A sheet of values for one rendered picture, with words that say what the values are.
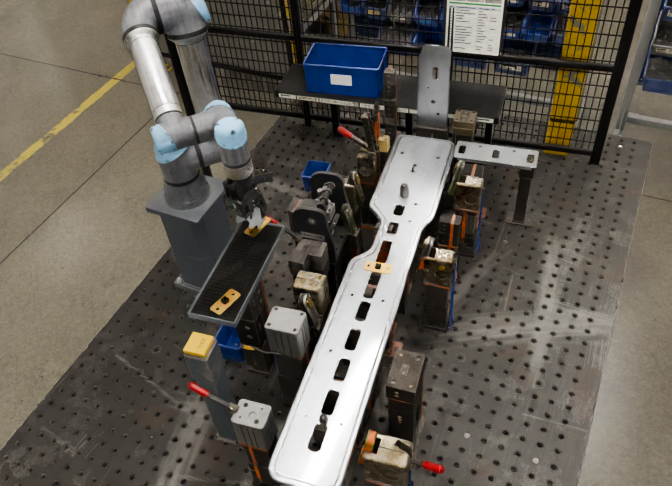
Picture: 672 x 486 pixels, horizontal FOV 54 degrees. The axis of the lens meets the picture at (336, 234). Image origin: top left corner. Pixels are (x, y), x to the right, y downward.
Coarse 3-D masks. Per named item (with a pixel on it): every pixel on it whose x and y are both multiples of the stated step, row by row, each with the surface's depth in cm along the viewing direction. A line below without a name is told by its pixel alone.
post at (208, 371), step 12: (216, 348) 172; (192, 360) 169; (204, 360) 168; (216, 360) 173; (192, 372) 174; (204, 372) 172; (216, 372) 174; (204, 384) 178; (216, 384) 177; (228, 384) 185; (228, 396) 187; (216, 408) 187; (216, 420) 192; (228, 420) 190; (228, 432) 196
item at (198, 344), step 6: (192, 336) 171; (198, 336) 171; (204, 336) 170; (210, 336) 170; (192, 342) 169; (198, 342) 169; (204, 342) 169; (210, 342) 169; (186, 348) 168; (192, 348) 168; (198, 348) 168; (204, 348) 168; (192, 354) 168; (198, 354) 167; (204, 354) 167
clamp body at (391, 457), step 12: (384, 444) 157; (396, 444) 158; (408, 444) 156; (372, 456) 155; (384, 456) 155; (396, 456) 155; (408, 456) 155; (372, 468) 158; (384, 468) 156; (396, 468) 154; (408, 468) 155; (372, 480) 163; (384, 480) 160; (396, 480) 159; (408, 480) 160
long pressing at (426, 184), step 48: (432, 144) 243; (384, 192) 227; (432, 192) 225; (384, 240) 212; (384, 288) 198; (336, 336) 187; (384, 336) 186; (336, 384) 176; (288, 432) 167; (336, 432) 166; (288, 480) 159; (336, 480) 158
